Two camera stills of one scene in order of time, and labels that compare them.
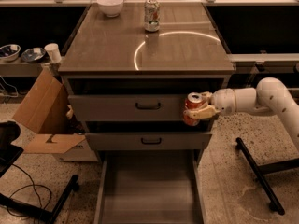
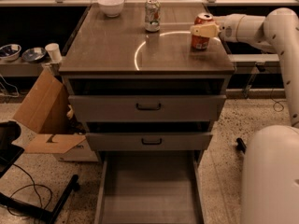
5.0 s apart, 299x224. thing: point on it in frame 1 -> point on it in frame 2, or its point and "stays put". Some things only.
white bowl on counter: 110,5 stays put
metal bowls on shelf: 33,54 stays put
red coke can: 192,102 -> 202,42
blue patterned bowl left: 9,51 stays put
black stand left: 9,154 stays put
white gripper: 223,101 -> 228,28
